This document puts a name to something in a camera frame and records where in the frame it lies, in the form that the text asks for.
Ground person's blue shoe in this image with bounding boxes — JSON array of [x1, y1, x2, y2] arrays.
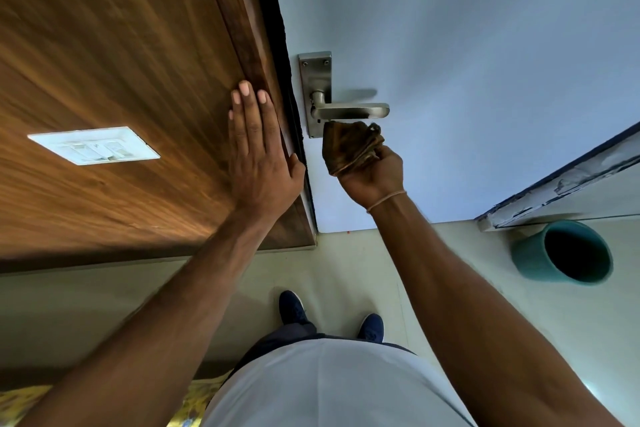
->
[[357, 312, 386, 344], [277, 290, 311, 328]]

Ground person's left hand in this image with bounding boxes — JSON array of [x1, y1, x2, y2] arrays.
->
[[227, 80, 307, 225]]

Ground yellow patterned cloth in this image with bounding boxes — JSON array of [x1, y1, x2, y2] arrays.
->
[[0, 369, 236, 427]]

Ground person's left forearm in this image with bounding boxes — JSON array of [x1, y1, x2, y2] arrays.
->
[[15, 206, 289, 427]]

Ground teal plastic bucket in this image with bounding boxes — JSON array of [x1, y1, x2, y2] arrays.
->
[[511, 220, 615, 286]]

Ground thin pink wristband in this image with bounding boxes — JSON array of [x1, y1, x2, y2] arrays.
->
[[365, 189, 409, 215]]

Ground white switch plate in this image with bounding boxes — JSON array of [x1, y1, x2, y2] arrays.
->
[[27, 126, 162, 166]]

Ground person's dark trousers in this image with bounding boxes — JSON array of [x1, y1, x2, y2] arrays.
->
[[232, 322, 416, 378]]

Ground person's white shirt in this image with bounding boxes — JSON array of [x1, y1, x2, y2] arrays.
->
[[199, 337, 479, 427]]

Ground brown cleaning cloth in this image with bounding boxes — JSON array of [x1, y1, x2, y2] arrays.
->
[[321, 120, 387, 178]]

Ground person's right blue shoe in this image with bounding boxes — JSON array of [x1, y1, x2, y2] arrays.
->
[[357, 312, 386, 344]]

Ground pale blue door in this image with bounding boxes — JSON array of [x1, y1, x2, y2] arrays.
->
[[267, 0, 640, 235]]

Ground person's right hand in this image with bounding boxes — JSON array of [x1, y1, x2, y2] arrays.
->
[[335, 143, 407, 212]]

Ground silver metal door handle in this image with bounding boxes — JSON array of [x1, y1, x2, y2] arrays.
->
[[297, 51, 391, 140]]

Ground person's right forearm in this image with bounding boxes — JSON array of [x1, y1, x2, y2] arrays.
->
[[367, 193, 626, 427]]

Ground person's left blue shoe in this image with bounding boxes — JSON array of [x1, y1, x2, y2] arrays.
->
[[277, 290, 311, 328]]

